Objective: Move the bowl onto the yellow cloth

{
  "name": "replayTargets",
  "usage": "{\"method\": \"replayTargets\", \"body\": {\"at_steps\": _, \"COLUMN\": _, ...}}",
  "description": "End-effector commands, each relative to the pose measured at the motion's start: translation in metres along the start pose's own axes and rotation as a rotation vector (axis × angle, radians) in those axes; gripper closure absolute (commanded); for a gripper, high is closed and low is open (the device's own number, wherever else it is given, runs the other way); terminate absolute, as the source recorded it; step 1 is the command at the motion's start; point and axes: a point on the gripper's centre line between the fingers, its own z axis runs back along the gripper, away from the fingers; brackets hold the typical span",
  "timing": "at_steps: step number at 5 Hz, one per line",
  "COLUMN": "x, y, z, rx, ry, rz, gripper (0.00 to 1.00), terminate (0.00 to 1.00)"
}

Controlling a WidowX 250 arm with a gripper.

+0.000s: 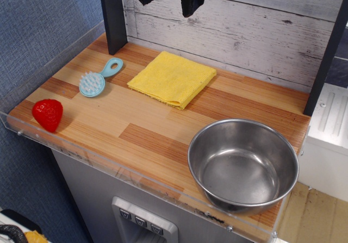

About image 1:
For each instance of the white toy sink unit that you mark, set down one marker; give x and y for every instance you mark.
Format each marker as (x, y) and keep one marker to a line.
(323, 156)

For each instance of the dark left shelf post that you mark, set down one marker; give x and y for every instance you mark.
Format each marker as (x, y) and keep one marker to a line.
(114, 23)

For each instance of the yellow object at corner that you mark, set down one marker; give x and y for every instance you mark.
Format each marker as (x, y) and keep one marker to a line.
(35, 237)

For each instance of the light blue toy brush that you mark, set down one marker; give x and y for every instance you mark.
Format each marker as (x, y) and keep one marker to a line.
(92, 84)

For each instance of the grey toy fridge cabinet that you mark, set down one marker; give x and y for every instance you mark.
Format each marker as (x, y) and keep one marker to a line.
(94, 190)

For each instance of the clear acrylic guard rail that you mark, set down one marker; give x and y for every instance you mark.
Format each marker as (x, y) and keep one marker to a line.
(137, 139)

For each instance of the dark right shelf post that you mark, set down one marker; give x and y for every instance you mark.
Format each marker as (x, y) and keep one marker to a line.
(330, 51)

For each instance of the yellow folded towel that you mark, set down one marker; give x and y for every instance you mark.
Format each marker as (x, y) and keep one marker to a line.
(172, 79)

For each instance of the metal pot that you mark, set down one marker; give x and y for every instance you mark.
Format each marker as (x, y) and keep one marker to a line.
(242, 166)

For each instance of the silver dispenser panel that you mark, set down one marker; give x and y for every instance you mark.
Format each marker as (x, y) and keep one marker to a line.
(140, 225)

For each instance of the red toy strawberry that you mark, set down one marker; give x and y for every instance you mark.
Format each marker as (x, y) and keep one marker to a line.
(48, 114)

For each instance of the dark shelf post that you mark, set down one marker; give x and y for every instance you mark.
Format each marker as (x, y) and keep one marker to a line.
(330, 51)
(114, 23)

